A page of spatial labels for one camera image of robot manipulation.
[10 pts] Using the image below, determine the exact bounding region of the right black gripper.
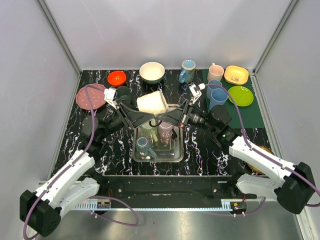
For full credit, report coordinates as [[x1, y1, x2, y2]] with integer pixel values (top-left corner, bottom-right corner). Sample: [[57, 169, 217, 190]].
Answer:
[[158, 98, 218, 133]]

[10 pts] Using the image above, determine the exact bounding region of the light green mug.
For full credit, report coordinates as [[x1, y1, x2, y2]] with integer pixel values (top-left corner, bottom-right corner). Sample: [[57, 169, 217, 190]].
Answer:
[[140, 126, 158, 142]]

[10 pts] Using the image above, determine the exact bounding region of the pink lilac mug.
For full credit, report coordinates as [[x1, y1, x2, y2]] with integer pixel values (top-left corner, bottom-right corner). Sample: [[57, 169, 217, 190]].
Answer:
[[158, 121, 178, 140]]

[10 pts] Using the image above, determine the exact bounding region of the cream mug black handle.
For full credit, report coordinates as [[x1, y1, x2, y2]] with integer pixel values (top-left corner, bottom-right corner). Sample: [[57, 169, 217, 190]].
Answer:
[[136, 90, 169, 127]]

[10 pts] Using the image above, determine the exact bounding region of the grey blue mug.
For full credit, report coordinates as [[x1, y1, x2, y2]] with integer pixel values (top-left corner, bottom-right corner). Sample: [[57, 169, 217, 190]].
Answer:
[[135, 136, 158, 159]]

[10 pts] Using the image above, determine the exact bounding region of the dark grey mug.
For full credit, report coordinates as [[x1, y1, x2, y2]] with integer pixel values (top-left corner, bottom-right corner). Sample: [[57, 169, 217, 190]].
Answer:
[[116, 86, 132, 105]]

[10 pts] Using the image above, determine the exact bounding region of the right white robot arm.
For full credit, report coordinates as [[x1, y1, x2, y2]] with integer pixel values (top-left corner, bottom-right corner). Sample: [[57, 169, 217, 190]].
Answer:
[[157, 101, 316, 215]]

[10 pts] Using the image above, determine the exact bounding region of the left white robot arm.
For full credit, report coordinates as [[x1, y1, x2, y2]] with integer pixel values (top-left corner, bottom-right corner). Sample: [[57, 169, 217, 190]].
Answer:
[[19, 102, 155, 240]]

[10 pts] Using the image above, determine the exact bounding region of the light blue patterned mug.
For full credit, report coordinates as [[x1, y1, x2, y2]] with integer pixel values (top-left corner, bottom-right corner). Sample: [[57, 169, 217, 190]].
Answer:
[[178, 59, 196, 84]]

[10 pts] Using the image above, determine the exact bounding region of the steel tray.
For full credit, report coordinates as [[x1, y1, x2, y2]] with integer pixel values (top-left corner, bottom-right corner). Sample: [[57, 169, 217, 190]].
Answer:
[[132, 126, 184, 163]]

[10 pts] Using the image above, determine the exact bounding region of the pink dotted plate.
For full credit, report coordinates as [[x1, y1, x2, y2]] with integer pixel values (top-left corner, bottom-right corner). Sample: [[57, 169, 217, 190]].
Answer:
[[75, 83, 106, 111]]

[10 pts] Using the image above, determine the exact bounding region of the red bowl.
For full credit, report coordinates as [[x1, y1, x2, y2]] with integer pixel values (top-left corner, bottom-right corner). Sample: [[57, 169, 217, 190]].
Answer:
[[107, 70, 127, 87]]

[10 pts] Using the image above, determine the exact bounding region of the blue plastic cup rear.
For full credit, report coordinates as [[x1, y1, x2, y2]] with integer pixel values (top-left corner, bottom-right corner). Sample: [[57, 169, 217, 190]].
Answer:
[[206, 80, 223, 99]]

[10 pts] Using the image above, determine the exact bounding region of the blue plastic cup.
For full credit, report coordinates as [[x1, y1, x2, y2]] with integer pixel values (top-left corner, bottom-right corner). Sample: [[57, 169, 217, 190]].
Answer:
[[209, 88, 228, 110], [206, 80, 223, 99]]

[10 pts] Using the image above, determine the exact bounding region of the blue plastic cup front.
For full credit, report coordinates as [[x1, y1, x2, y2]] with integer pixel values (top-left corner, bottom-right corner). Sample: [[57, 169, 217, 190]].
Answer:
[[209, 88, 228, 110]]

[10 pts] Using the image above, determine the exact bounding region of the large white bowl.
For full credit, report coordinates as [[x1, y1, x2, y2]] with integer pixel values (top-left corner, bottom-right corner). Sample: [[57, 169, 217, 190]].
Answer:
[[139, 62, 165, 85]]

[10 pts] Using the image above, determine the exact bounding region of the pink cup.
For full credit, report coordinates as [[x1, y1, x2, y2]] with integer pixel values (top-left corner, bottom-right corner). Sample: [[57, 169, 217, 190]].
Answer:
[[207, 62, 225, 82]]

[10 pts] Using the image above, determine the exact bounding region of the green plate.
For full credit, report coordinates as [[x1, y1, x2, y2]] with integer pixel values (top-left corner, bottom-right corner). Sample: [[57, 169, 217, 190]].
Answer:
[[228, 85, 254, 107]]

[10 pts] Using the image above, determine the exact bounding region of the yellow square bowl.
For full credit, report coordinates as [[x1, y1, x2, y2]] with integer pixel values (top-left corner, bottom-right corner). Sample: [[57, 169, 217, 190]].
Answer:
[[224, 65, 249, 86]]

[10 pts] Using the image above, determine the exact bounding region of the yellow dish near edge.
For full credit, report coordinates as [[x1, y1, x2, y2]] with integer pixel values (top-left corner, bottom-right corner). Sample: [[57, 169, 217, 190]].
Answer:
[[246, 144, 273, 175]]

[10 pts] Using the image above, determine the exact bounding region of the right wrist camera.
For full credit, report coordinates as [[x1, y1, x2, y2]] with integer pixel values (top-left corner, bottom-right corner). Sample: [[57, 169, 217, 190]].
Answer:
[[189, 83, 206, 105]]

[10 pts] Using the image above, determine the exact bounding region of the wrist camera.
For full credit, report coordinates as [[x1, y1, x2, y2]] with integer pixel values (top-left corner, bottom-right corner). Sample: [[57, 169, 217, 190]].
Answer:
[[189, 83, 206, 105], [103, 87, 118, 110]]

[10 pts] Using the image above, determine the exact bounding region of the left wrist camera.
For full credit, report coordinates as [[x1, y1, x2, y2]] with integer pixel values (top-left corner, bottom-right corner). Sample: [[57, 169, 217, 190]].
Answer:
[[103, 87, 118, 110]]

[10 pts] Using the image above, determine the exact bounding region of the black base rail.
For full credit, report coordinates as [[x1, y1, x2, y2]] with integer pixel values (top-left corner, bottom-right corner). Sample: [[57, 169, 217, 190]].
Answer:
[[97, 175, 256, 209]]

